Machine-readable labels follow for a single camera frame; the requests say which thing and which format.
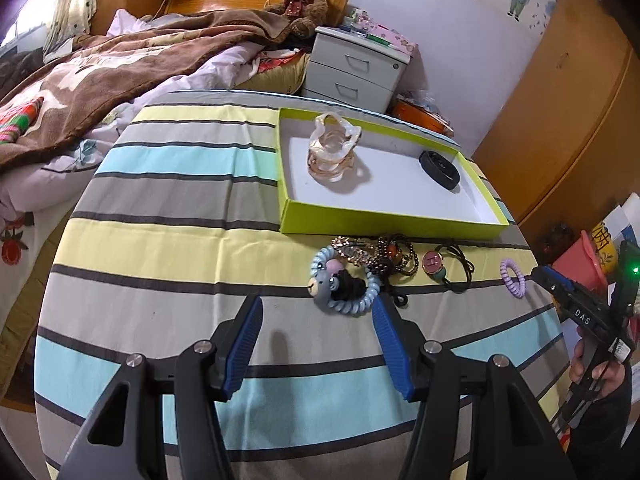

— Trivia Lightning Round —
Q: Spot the black wrist band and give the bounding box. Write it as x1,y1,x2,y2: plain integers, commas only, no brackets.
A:
419,150,461,191

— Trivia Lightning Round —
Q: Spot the green cardboard tray box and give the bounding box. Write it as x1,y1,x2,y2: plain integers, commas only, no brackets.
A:
277,107,510,236

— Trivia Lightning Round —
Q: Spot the dark beaded bracelet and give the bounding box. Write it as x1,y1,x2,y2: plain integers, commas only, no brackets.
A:
367,234,422,308

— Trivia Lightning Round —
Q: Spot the large wooden wardrobe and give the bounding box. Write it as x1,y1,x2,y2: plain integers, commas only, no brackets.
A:
472,0,640,261

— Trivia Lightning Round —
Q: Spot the blue spiral hair tie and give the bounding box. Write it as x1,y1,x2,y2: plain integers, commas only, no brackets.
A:
311,246,382,317

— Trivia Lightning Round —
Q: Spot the spotted curtain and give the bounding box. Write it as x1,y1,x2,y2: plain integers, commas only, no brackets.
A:
42,0,103,56

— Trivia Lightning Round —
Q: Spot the striped tablecloth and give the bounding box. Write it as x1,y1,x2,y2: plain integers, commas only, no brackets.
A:
35,89,571,480

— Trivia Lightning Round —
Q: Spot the translucent beige hair claw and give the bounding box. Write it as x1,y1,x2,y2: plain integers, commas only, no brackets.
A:
306,113,372,183

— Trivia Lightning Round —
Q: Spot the person's right forearm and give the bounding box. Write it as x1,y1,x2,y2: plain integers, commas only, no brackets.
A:
564,375,640,457

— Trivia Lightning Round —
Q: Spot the white floral quilt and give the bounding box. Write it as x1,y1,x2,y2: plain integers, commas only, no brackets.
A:
0,9,281,341

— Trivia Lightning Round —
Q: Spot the dark brown object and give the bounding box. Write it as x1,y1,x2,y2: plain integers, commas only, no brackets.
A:
537,222,576,266

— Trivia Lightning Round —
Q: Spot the pink button black hair tie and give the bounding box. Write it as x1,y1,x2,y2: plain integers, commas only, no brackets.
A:
422,242,476,293

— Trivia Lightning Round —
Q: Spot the window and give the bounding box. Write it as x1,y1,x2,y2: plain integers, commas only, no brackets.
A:
0,10,51,61

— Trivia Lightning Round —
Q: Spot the brown fleece blanket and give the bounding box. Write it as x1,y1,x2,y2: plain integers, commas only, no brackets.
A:
0,9,296,173

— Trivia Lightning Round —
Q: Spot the red green plaid cloth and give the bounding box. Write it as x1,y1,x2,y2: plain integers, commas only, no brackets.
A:
0,97,46,148

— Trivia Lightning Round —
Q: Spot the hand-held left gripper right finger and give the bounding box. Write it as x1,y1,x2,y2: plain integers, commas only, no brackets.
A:
371,294,578,480

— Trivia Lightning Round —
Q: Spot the yellow green pillow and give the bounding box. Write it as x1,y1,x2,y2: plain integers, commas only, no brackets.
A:
235,52,311,96

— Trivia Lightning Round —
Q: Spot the purple spiral hair tie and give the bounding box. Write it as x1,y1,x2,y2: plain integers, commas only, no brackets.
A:
500,258,528,301

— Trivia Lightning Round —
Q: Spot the yellow patterned cup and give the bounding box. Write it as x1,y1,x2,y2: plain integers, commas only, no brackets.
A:
590,220,621,276

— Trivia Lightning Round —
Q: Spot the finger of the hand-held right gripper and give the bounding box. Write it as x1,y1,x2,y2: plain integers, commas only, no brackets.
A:
531,267,576,311
542,265,587,297

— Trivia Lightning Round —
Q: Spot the bear charm hair tie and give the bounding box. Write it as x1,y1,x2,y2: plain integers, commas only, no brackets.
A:
307,259,372,306

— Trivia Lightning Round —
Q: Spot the grey drawer nightstand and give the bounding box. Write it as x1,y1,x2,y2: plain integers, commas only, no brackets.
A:
300,26,411,113

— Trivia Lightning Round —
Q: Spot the person's right hand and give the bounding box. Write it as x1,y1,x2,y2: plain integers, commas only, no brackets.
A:
570,327,632,401

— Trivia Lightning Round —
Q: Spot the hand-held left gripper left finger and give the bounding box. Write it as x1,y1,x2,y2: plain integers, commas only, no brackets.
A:
57,295,265,480

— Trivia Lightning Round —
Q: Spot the pink floral box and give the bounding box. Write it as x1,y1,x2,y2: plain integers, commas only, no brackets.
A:
367,25,418,56

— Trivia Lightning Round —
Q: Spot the orange storage box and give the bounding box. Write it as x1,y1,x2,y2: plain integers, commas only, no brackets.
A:
390,95,456,138

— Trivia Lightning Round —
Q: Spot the dark cloth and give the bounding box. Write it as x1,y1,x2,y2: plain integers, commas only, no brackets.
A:
0,50,46,92

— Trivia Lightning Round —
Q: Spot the rhinestone hair clip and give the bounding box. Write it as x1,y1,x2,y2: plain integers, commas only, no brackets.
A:
331,236,373,267

